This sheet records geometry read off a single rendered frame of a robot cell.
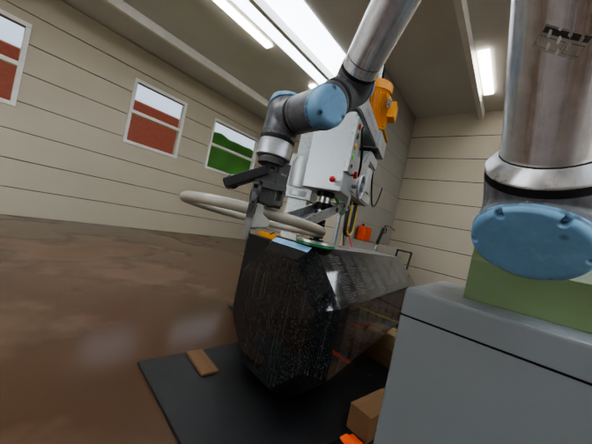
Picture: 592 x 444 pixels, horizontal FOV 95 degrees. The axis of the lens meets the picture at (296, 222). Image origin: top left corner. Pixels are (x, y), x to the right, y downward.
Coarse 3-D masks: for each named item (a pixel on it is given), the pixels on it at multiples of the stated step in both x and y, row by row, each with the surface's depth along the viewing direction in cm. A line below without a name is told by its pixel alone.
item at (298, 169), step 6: (294, 162) 249; (300, 162) 245; (306, 162) 244; (294, 168) 248; (300, 168) 245; (294, 174) 247; (300, 174) 244; (288, 180) 252; (294, 180) 246; (300, 180) 244; (294, 186) 247; (300, 186) 244
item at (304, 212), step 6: (312, 204) 149; (336, 204) 168; (342, 204) 162; (294, 210) 131; (300, 210) 137; (306, 210) 143; (312, 210) 151; (324, 210) 137; (330, 210) 145; (336, 210) 152; (342, 210) 164; (300, 216) 138; (306, 216) 140; (312, 216) 122; (318, 216) 130; (324, 216) 138; (330, 216) 147; (318, 222) 131; (276, 228) 114
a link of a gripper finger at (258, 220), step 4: (256, 204) 66; (260, 204) 67; (256, 208) 66; (260, 208) 66; (256, 212) 66; (260, 212) 66; (256, 216) 66; (260, 216) 66; (248, 220) 65; (252, 220) 65; (256, 220) 66; (260, 220) 66; (264, 220) 66; (268, 220) 66; (244, 224) 65; (248, 224) 65; (252, 224) 65; (256, 224) 66; (260, 224) 66; (264, 224) 66; (268, 224) 66; (244, 228) 65; (248, 228) 65; (244, 232) 65; (248, 232) 66; (244, 236) 66
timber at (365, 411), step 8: (376, 392) 145; (360, 400) 135; (368, 400) 137; (376, 400) 138; (352, 408) 131; (360, 408) 129; (368, 408) 130; (376, 408) 132; (352, 416) 130; (360, 416) 127; (368, 416) 125; (376, 416) 126; (352, 424) 130; (360, 424) 127; (368, 424) 124; (376, 424) 127; (352, 432) 129; (360, 432) 126; (368, 432) 123; (368, 440) 124
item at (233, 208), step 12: (192, 192) 74; (192, 204) 94; (204, 204) 100; (216, 204) 69; (228, 204) 68; (240, 204) 68; (240, 216) 112; (264, 216) 69; (276, 216) 69; (288, 216) 71; (288, 228) 110; (300, 228) 75; (312, 228) 77; (324, 228) 87
